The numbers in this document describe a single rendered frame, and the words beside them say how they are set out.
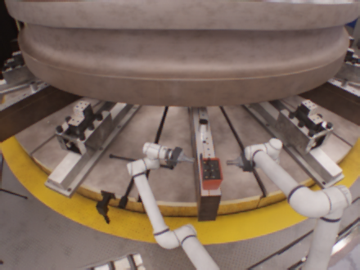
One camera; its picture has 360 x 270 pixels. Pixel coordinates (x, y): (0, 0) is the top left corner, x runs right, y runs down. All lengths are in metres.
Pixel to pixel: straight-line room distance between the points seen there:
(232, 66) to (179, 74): 0.44
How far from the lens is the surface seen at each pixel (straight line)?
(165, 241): 1.75
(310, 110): 2.43
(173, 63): 2.02
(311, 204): 1.15
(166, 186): 2.20
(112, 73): 2.11
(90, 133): 2.24
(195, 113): 2.30
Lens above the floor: 2.11
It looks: 43 degrees down
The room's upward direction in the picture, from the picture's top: straight up
